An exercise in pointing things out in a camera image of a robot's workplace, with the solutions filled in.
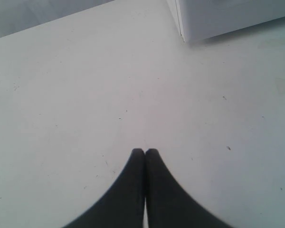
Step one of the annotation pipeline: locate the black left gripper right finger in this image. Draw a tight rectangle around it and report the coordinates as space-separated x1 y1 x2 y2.
145 149 225 228

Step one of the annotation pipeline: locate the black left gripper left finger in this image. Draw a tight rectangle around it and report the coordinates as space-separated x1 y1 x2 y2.
66 148 145 228

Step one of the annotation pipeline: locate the white microwave door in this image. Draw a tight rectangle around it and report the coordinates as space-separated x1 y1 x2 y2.
166 0 185 42

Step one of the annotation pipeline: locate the white microwave oven body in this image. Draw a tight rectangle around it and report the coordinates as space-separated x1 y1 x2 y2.
179 0 285 42

